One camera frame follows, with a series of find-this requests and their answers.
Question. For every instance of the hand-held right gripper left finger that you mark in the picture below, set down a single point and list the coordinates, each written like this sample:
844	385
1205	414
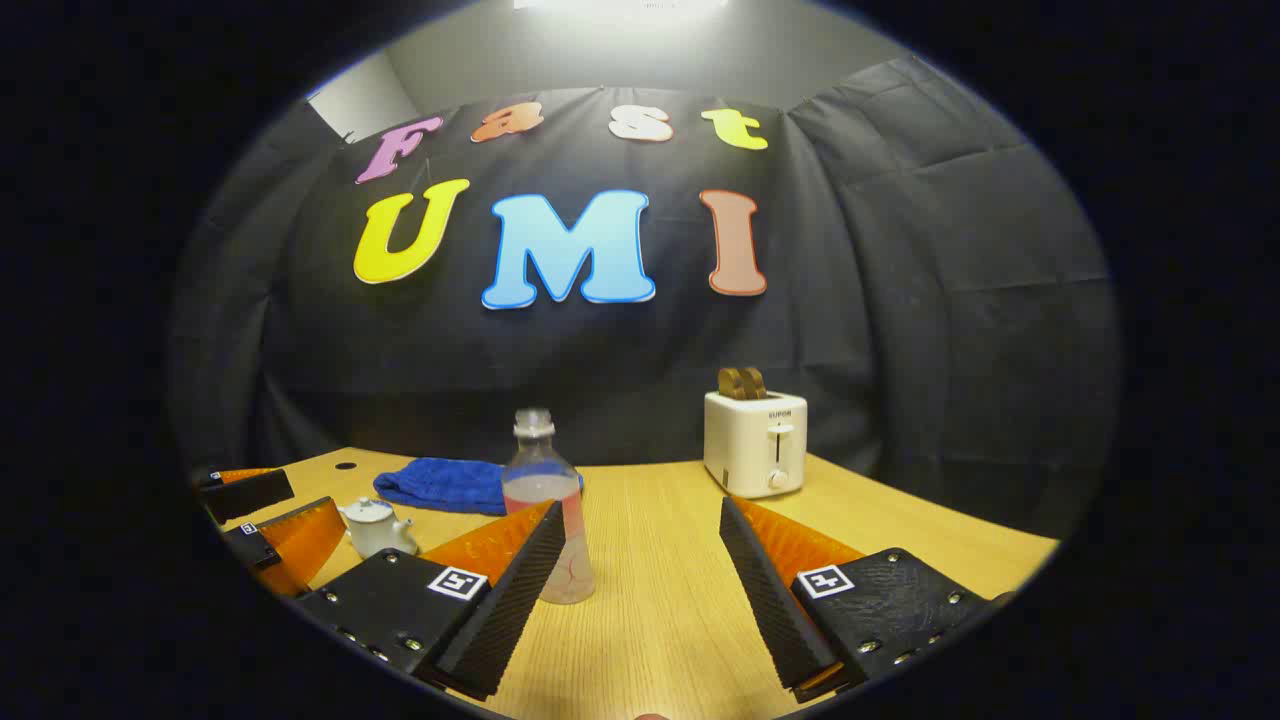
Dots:
520	590

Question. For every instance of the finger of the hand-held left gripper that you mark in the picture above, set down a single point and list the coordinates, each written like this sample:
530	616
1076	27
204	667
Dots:
245	493
300	540

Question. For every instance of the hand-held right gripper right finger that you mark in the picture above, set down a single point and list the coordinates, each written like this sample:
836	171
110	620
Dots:
765	590

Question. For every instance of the white teacup lid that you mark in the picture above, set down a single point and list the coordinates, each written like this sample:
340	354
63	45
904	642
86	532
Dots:
366	511

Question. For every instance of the white teacup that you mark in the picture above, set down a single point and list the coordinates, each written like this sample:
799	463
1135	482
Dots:
378	538

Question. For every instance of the clear water bottle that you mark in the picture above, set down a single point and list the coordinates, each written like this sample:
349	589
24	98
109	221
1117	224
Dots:
540	465

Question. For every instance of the blue towel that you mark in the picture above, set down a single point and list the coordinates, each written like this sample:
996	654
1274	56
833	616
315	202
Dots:
440	485

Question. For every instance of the white toaster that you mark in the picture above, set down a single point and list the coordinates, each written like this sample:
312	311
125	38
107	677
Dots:
745	440

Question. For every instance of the brown bread slice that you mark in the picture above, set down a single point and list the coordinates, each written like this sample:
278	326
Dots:
730	384
755	383

